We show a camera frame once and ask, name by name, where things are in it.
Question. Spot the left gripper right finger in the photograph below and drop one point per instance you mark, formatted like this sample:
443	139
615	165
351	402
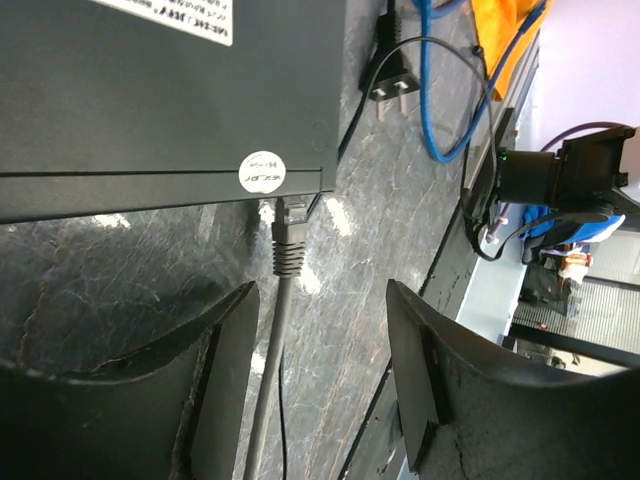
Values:
470	409

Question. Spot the black network switch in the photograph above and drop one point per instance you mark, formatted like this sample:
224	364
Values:
119	106

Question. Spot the orange Mickey Mouse pillowcase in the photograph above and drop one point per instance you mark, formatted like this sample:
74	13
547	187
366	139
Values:
505	29

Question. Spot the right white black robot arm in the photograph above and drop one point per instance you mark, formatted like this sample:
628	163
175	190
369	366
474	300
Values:
588	180

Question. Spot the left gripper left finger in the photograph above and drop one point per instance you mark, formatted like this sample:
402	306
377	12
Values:
171	409

